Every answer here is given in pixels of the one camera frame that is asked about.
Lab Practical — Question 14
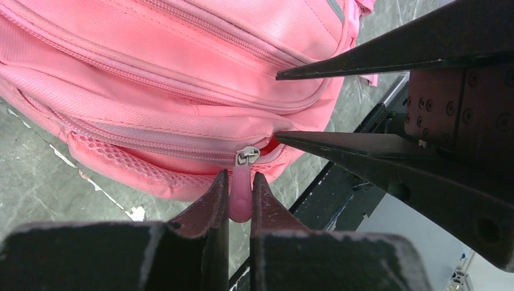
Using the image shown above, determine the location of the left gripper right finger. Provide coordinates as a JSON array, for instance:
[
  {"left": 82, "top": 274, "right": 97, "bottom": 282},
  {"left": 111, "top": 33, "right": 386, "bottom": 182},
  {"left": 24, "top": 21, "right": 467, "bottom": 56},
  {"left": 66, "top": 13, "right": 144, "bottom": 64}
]
[{"left": 250, "top": 173, "right": 432, "bottom": 290}]

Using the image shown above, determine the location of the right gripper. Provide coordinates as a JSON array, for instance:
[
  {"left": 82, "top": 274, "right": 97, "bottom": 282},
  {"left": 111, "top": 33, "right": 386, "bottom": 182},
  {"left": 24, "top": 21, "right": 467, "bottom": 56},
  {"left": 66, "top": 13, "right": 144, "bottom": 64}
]
[{"left": 276, "top": 0, "right": 513, "bottom": 272}]

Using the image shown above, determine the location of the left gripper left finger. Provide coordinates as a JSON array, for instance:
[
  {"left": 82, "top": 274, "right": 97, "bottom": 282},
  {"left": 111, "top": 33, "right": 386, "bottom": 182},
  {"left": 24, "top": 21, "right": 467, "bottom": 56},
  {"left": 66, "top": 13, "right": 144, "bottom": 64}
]
[{"left": 1, "top": 170, "right": 229, "bottom": 290}]

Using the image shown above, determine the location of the pink backpack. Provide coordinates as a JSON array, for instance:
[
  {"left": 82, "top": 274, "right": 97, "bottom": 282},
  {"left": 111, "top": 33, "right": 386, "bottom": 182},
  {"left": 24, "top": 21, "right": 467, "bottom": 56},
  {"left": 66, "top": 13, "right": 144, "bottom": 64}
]
[{"left": 1, "top": 1, "right": 375, "bottom": 222}]

